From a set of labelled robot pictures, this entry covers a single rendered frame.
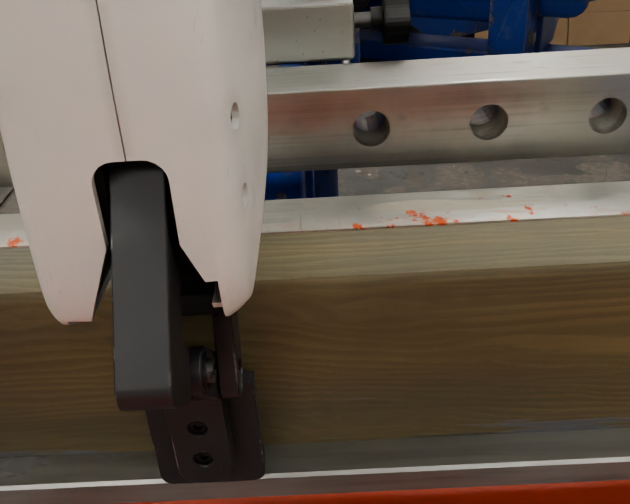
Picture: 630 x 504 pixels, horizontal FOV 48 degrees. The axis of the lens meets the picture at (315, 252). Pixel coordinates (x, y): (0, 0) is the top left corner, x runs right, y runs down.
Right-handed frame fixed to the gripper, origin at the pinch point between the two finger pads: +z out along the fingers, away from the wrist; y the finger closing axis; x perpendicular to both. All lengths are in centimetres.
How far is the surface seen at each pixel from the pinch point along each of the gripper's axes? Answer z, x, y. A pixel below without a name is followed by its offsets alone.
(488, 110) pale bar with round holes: 0.6, 14.4, -24.4
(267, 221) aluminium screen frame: 2.5, 0.8, -14.8
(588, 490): 6.0, 12.9, 0.5
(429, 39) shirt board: 9, 18, -73
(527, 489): 6.0, 10.7, 0.4
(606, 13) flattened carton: 85, 172, -397
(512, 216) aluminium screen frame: 2.5, 13.5, -14.0
